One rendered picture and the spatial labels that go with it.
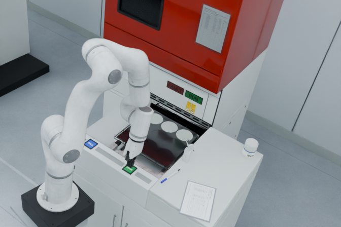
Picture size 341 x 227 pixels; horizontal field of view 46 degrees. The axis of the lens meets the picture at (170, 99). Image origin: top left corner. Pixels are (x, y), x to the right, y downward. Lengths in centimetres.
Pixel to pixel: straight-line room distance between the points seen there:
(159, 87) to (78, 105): 97
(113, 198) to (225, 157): 64
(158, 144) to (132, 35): 65
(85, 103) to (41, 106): 236
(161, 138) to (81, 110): 84
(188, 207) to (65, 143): 67
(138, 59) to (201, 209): 78
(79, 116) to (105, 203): 81
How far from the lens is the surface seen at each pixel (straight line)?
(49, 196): 193
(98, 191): 228
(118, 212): 227
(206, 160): 218
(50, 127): 172
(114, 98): 278
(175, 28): 217
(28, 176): 333
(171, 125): 243
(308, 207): 355
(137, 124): 186
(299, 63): 368
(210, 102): 231
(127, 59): 158
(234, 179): 213
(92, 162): 216
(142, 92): 170
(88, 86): 153
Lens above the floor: 248
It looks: 37 degrees down
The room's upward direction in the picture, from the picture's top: 11 degrees clockwise
